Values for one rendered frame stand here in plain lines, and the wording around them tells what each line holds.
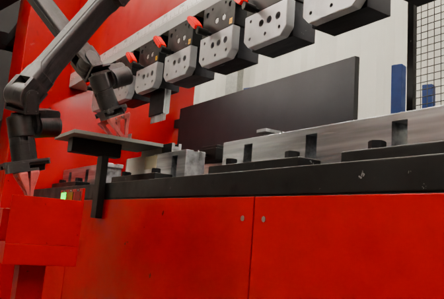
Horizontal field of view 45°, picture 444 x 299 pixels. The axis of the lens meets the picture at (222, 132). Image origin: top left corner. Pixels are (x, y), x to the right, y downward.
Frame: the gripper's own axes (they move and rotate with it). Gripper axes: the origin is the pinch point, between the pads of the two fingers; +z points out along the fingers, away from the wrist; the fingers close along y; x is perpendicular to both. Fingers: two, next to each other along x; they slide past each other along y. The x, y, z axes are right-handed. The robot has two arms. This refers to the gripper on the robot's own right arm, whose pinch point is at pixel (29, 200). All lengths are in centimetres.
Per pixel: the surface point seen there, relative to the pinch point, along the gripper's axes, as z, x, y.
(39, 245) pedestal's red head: 10.1, -4.5, -0.1
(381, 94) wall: -52, 263, 430
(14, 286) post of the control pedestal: 19.2, 4.5, -4.7
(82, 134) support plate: -15.0, 9.9, 17.6
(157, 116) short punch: -19, 19, 45
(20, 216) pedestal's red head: 3.1, -4.6, -3.2
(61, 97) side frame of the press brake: -41, 104, 41
